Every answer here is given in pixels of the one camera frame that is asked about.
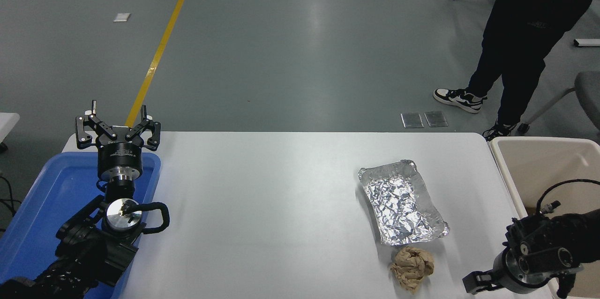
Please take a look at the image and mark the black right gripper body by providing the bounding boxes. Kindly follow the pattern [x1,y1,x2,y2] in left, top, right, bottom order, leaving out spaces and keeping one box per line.
[490,251,522,293]

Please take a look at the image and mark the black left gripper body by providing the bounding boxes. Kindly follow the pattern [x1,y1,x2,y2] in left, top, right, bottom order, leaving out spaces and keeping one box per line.
[97,139,144,176]

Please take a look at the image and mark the person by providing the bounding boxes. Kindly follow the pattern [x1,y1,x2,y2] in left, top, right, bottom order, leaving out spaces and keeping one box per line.
[433,0,600,142]

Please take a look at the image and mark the foil plate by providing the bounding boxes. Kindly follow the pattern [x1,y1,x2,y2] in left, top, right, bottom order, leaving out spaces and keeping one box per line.
[358,159,450,246]

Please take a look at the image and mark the large pale bin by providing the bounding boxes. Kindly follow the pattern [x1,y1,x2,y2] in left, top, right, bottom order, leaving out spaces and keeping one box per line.
[489,136,600,299]

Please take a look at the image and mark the crumpled tan paper ball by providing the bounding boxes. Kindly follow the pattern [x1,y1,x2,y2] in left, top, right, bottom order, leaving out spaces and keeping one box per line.
[390,246,435,295]

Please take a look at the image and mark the black floor cables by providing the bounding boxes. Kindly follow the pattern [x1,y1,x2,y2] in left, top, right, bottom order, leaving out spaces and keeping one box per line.
[0,172,22,234]

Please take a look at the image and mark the white side table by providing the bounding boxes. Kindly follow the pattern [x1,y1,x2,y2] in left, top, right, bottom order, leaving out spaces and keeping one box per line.
[0,112,21,152]

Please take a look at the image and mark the metal floor plate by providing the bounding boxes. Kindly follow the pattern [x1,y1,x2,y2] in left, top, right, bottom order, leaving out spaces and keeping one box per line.
[401,112,425,129]
[424,111,449,128]

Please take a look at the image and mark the grey chair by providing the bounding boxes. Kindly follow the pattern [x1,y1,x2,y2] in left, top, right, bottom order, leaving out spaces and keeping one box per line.
[517,71,600,136]

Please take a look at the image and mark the blue plastic tray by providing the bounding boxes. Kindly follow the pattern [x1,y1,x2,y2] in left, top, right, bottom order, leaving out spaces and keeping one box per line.
[0,151,161,299]

